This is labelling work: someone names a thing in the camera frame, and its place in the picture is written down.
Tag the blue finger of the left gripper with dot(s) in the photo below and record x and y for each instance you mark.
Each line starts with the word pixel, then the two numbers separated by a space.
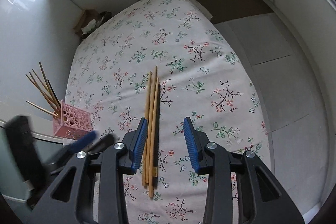
pixel 81 143

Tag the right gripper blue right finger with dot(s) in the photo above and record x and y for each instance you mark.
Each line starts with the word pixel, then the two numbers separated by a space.
pixel 193 147

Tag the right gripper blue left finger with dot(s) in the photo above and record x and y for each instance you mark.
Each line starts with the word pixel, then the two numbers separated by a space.
pixel 137 145

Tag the pink perforated utensil holder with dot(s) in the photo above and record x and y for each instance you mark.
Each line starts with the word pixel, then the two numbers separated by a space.
pixel 72 123

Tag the floral tablecloth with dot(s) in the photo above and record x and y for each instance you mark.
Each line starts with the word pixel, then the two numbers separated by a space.
pixel 201 77

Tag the brown paper bag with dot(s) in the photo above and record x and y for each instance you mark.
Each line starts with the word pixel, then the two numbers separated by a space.
pixel 85 18

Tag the brown floor mat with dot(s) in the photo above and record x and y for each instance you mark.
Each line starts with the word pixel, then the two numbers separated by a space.
pixel 226 10

